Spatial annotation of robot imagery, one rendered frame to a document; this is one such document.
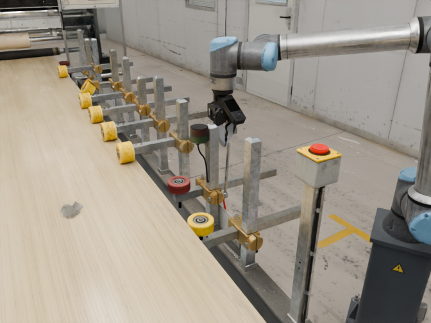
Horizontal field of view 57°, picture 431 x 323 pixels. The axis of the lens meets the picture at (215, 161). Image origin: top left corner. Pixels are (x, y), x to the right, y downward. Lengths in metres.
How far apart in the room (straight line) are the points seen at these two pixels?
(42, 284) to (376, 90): 3.63
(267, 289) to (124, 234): 0.46
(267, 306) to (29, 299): 0.64
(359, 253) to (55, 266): 1.95
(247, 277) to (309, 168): 0.54
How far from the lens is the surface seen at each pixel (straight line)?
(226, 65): 1.32
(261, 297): 1.25
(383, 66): 4.12
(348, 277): 2.46
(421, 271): 1.82
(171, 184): 1.38
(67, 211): 1.29
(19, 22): 3.66
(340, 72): 4.43
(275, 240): 2.63
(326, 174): 0.88
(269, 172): 1.57
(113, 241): 1.15
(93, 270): 1.07
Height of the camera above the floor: 1.58
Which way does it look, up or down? 26 degrees down
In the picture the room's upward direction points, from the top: straight up
